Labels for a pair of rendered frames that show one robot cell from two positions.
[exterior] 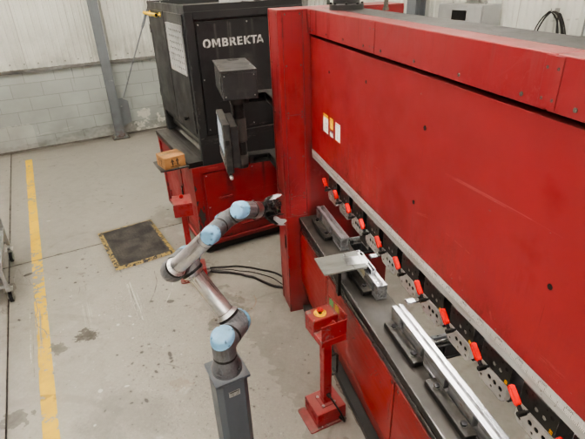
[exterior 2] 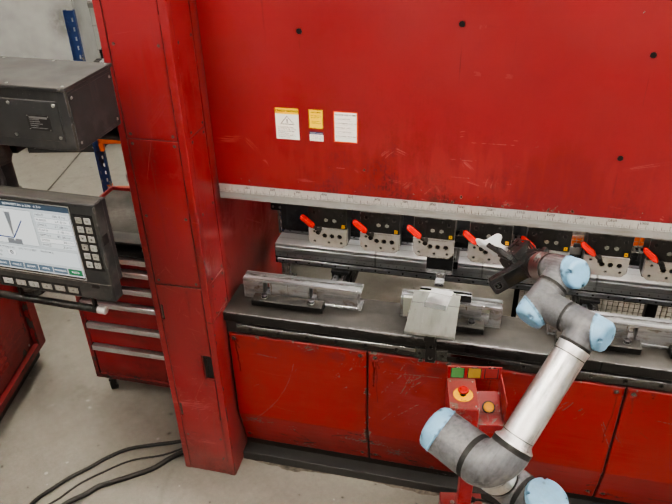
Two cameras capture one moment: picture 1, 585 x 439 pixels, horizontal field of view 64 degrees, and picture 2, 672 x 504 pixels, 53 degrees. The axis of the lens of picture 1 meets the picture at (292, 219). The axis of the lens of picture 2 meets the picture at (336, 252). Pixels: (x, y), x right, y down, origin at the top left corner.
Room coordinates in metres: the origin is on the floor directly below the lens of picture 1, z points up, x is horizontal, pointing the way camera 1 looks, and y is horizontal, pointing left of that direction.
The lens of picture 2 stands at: (1.59, 1.67, 2.53)
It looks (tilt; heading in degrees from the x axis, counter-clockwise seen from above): 32 degrees down; 299
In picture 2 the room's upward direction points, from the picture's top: 1 degrees counter-clockwise
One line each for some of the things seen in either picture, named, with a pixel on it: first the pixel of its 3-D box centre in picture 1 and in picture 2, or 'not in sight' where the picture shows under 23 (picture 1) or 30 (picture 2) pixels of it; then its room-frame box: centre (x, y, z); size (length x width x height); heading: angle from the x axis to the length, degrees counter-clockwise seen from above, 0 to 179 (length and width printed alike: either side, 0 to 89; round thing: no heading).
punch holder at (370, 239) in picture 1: (379, 233); (490, 238); (2.14, -0.46, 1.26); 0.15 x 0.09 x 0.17; 15
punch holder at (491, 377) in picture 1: (503, 368); not in sight; (1.17, -0.71, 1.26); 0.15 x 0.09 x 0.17; 15
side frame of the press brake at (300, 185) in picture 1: (333, 171); (216, 212); (3.29, -0.33, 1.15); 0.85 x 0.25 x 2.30; 105
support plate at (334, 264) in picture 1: (340, 262); (433, 313); (2.27, -0.27, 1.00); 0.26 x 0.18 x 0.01; 105
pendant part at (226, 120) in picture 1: (229, 139); (53, 239); (3.33, 0.45, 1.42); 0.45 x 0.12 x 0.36; 13
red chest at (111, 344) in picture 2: not in sight; (148, 297); (3.85, -0.37, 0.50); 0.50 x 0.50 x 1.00; 15
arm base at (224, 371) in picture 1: (225, 361); not in sight; (1.70, 0.35, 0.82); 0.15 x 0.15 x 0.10
